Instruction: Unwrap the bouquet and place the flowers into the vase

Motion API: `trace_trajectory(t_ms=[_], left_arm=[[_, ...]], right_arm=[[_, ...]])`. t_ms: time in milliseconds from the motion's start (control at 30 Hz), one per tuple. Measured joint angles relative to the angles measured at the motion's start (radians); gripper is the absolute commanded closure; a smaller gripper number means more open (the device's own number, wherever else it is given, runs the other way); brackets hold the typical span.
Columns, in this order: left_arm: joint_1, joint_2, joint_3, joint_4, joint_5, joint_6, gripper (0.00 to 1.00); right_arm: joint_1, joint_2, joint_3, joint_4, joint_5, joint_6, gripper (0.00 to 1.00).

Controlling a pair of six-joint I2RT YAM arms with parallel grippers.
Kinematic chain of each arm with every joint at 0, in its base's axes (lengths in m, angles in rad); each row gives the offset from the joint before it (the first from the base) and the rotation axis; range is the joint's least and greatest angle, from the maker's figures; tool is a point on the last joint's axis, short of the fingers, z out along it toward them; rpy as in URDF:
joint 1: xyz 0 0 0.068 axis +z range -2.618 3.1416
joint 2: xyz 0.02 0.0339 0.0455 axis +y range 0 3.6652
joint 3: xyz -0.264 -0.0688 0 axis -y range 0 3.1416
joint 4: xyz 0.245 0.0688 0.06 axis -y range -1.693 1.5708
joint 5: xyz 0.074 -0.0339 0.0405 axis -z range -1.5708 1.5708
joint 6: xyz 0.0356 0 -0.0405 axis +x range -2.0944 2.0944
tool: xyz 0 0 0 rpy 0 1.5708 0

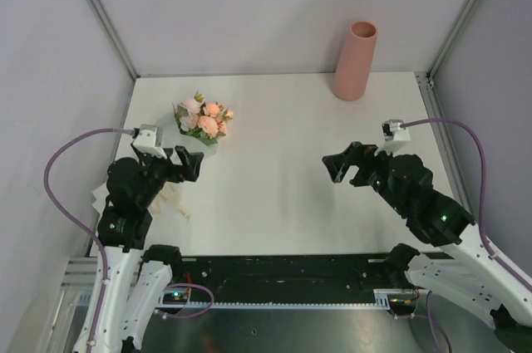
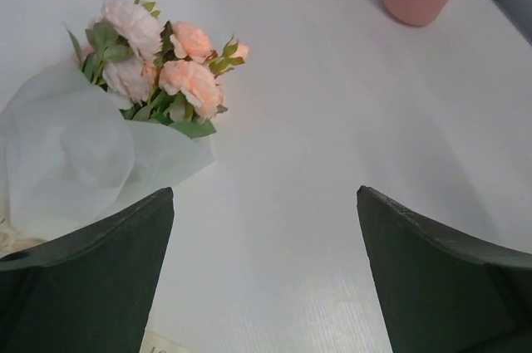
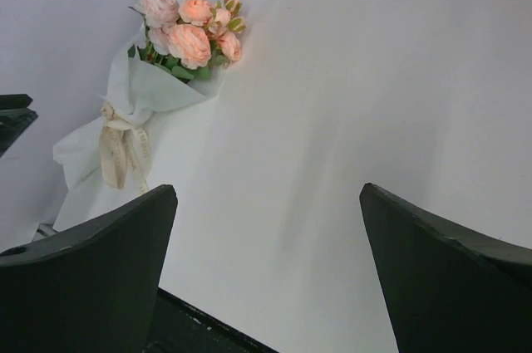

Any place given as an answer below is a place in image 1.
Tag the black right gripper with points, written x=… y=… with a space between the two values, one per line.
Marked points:
x=356 y=154

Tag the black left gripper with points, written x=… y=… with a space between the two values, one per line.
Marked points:
x=190 y=161

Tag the white wrapping paper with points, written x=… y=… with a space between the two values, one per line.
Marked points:
x=171 y=137

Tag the cream printed ribbon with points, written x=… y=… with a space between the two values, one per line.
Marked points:
x=170 y=197

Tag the pink flower bouquet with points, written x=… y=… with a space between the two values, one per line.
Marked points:
x=203 y=120

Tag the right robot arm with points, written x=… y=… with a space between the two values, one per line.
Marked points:
x=493 y=288

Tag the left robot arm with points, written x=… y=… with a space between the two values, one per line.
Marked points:
x=131 y=278

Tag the pink tall vase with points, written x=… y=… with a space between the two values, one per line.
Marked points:
x=355 y=61

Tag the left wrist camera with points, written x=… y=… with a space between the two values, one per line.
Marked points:
x=148 y=140

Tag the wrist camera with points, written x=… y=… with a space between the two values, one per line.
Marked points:
x=395 y=135
x=148 y=140

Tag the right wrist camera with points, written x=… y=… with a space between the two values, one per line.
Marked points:
x=395 y=135

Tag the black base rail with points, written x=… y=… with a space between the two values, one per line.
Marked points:
x=293 y=280

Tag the left aluminium frame post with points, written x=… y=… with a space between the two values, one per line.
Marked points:
x=112 y=35

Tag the aluminium frame post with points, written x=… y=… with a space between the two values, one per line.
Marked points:
x=112 y=35
x=463 y=17

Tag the right aluminium frame post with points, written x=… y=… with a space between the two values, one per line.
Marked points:
x=463 y=17

